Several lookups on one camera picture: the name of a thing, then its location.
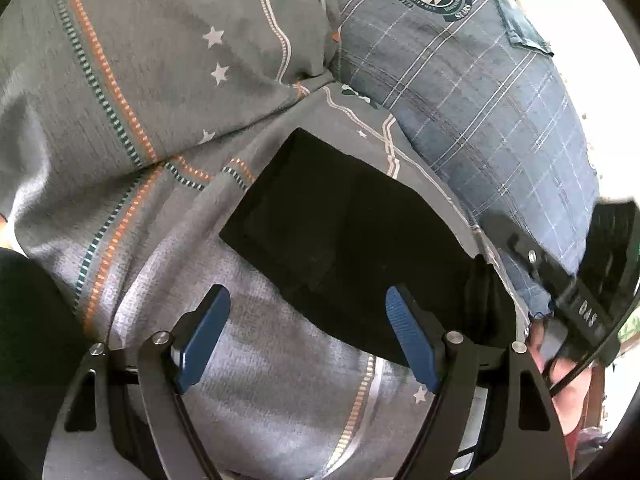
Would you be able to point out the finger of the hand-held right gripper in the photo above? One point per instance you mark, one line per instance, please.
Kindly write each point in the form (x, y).
(532, 255)

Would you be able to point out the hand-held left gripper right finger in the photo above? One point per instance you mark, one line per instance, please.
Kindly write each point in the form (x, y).
(412, 340)

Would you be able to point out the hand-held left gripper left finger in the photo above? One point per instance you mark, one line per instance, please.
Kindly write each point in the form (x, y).
(202, 340)

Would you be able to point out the black pants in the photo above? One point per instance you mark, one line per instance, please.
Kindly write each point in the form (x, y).
(345, 230)

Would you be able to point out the person's right hand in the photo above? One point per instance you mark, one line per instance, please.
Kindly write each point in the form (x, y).
(567, 400)

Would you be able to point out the grey striped shirt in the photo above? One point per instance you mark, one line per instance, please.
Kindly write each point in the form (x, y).
(280, 360)

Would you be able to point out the denim cloth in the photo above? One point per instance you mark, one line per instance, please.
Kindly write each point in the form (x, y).
(522, 20)

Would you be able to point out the grey striped pillow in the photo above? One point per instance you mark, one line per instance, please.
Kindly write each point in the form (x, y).
(150, 60)

